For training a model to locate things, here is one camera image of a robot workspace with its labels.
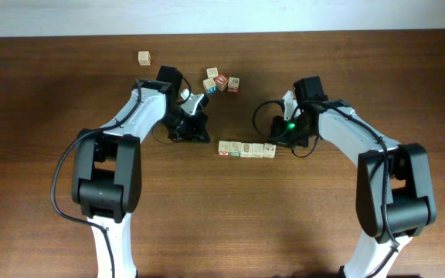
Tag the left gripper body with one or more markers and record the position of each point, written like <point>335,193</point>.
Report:
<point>183,126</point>

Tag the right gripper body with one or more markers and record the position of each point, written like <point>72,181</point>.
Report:
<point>287,132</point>

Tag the wooden block red corner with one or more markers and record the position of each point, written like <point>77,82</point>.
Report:
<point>269,150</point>

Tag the wooden block blue corner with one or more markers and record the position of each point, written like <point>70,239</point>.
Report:
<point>257,150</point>

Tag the wooden block red side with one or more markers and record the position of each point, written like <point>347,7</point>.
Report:
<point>224,148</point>

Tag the plain wooden picture block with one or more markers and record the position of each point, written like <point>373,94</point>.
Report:
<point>246,150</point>

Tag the wooden block green side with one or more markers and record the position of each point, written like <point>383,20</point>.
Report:
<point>235,148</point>

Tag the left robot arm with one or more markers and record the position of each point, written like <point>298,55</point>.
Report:
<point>107,165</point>

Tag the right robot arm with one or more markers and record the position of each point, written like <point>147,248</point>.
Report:
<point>394,191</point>

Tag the wooden block blue side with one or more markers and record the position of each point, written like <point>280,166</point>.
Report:
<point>209,85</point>

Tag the red top wooden block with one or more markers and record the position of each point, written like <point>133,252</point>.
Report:
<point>221,82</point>

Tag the small top wooden block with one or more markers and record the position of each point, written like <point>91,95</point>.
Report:
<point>212,72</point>

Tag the wooden block red edge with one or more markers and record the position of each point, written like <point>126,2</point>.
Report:
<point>233,84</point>

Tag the far left wooden block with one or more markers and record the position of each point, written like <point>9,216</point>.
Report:
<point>144,58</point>

